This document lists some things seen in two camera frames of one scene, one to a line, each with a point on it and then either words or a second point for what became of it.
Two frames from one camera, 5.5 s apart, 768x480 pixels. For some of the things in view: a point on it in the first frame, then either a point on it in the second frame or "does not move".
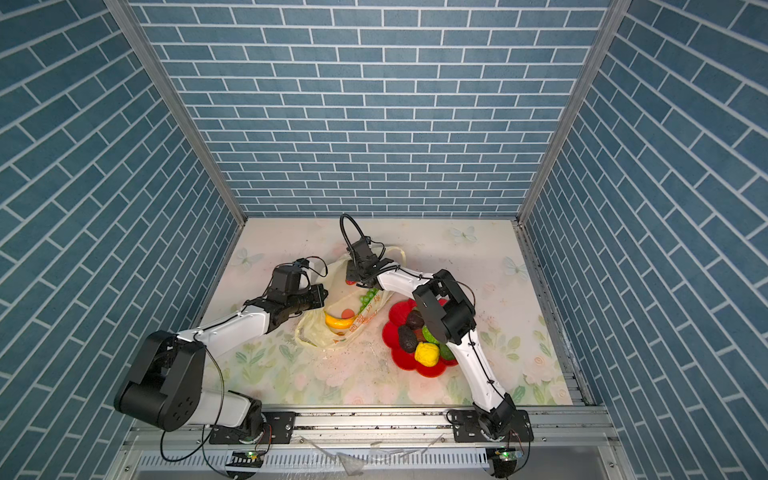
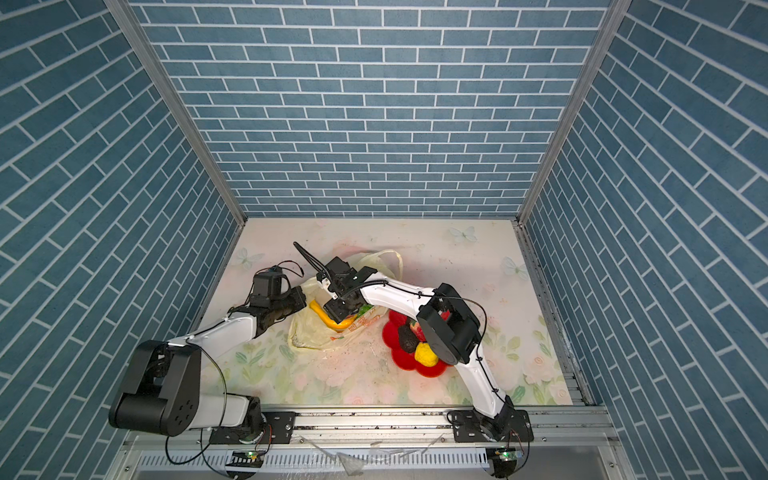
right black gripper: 350,274 -> 333,311
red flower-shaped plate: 401,358 does not move
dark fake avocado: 407,339 does not move
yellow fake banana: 339,323 does not move
